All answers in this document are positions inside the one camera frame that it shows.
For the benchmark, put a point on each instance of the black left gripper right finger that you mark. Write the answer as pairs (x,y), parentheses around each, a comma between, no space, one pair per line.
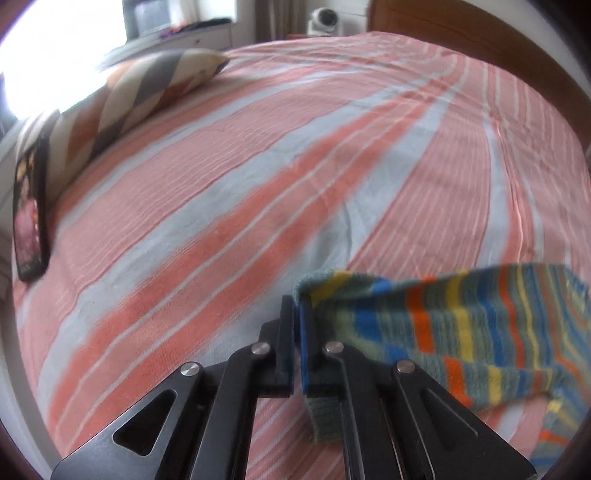
(397,422)

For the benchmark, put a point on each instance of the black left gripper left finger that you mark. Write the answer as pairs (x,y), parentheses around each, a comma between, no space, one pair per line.
(197,423)

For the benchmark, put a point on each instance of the striped knitted sweater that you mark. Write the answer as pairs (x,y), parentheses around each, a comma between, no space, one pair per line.
(490,336)

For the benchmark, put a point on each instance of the pink striped bed cover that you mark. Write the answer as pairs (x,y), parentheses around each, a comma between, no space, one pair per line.
(378,154)

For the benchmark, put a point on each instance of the black smartphone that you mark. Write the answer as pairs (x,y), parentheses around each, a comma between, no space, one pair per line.
(29,213)

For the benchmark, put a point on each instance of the chevron patterned pillow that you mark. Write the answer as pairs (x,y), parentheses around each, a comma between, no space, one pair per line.
(133,90)

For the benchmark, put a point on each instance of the white window-side cabinet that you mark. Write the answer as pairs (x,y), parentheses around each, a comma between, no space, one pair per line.
(208,35)

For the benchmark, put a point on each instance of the wooden headboard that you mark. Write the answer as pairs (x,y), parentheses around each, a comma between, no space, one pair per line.
(472,31)

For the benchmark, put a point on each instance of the small white fan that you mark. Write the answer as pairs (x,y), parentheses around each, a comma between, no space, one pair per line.
(324,22)

